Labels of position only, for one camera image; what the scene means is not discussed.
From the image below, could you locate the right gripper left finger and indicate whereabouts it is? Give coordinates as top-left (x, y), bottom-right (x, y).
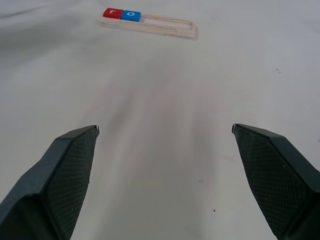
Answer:
top-left (0, 124), bottom-right (100, 240)

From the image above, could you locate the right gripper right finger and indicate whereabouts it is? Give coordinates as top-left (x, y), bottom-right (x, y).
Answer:
top-left (231, 123), bottom-right (320, 240)

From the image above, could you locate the red tile letter r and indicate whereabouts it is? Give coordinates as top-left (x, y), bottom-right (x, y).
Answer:
top-left (102, 7), bottom-right (124, 20)

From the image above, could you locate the blue tile letter o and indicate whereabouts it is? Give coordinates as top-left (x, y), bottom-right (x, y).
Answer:
top-left (120, 9), bottom-right (142, 22)

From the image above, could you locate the wooden letter tray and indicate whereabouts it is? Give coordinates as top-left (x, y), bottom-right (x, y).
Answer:
top-left (96, 13), bottom-right (200, 40)

